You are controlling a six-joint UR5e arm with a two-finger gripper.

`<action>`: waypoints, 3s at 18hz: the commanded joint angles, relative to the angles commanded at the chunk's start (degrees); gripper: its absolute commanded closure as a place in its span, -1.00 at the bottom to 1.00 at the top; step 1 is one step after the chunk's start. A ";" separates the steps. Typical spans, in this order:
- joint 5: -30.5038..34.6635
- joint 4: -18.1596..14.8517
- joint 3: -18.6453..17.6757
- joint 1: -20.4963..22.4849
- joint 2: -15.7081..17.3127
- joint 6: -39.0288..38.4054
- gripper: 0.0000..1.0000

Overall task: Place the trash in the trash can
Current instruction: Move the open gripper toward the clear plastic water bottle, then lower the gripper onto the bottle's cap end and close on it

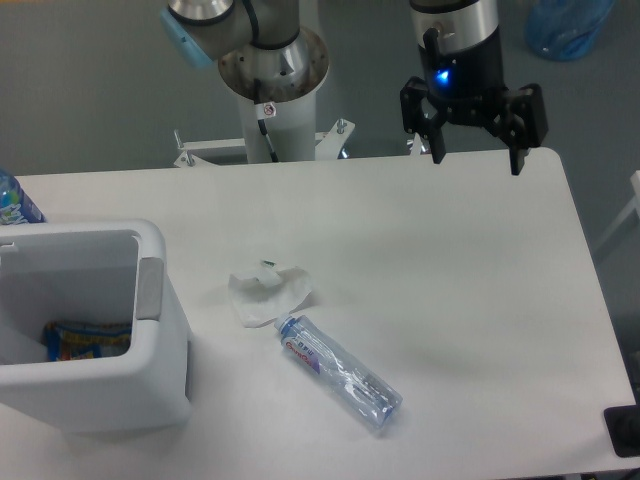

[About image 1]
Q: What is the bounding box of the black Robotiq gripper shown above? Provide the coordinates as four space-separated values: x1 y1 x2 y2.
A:
400 28 548 175

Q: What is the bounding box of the white tissue wrapper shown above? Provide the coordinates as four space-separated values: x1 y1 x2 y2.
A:
227 260 313 329

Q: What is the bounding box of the clear plastic water bottle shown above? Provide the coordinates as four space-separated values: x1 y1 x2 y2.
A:
274 314 403 429

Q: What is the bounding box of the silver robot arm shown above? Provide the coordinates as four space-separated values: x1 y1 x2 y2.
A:
161 1 548 174

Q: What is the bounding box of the white plastic trash can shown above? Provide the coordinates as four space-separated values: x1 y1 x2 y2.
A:
1 220 192 433

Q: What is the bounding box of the blue plastic bag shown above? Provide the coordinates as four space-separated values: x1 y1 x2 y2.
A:
524 0 615 62

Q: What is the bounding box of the black device at table edge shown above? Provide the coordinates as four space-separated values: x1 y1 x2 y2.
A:
604 405 639 458

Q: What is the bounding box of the blue labelled drink bottle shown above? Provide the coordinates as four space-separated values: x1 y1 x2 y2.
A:
1 170 47 226

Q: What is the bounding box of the colourful snack wrapper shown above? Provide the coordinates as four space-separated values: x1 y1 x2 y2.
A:
43 321 132 362

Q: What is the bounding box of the white pedestal base frame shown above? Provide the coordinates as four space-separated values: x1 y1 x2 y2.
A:
172 118 426 168

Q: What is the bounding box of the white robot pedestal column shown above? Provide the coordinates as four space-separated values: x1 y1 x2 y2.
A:
217 27 331 164

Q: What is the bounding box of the white furniture frame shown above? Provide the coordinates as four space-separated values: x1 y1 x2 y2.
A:
593 170 639 263

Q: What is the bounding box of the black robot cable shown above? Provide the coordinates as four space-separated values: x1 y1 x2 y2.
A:
253 78 280 164

